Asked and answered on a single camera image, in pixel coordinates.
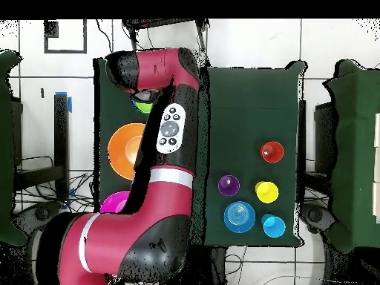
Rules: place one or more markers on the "black stool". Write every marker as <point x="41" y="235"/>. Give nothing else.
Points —
<point x="160" y="23"/>

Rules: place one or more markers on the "black table frame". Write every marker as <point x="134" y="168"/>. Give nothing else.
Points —
<point x="61" y="133"/>

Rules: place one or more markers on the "black floor frame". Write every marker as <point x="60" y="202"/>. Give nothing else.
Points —
<point x="65" y="52"/>

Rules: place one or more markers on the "green bowl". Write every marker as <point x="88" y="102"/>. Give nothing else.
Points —
<point x="143" y="107"/>

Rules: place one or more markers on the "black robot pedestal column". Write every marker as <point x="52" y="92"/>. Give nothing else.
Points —
<point x="210" y="267"/>

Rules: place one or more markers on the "orange bowl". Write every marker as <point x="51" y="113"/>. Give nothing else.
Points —
<point x="121" y="151"/>

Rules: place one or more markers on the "red cup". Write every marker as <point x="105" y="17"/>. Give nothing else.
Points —
<point x="272" y="152"/>

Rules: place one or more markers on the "blue cup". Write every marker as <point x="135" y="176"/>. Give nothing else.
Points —
<point x="273" y="226"/>

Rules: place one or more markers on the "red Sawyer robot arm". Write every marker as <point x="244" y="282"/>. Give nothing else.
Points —
<point x="133" y="231"/>

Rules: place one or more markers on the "neighbouring green cloth table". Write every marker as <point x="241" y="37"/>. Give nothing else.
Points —
<point x="356" y="148"/>
<point x="6" y="148"/>

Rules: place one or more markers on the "dark green tablecloth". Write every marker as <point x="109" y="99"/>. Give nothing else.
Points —
<point x="252" y="98"/>

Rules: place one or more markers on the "small blue bowl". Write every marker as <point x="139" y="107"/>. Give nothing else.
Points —
<point x="239" y="217"/>

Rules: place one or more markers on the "pink bowl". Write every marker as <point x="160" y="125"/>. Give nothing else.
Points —
<point x="114" y="203"/>

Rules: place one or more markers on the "grey robot pedestal foot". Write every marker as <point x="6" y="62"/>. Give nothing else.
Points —
<point x="38" y="213"/>
<point x="314" y="216"/>

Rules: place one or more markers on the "blue tape strip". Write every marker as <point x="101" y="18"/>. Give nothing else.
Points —
<point x="70" y="104"/>

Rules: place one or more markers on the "yellow cup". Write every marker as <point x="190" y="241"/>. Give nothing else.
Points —
<point x="267" y="192"/>

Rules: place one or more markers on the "purple cup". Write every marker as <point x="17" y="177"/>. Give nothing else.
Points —
<point x="229" y="185"/>

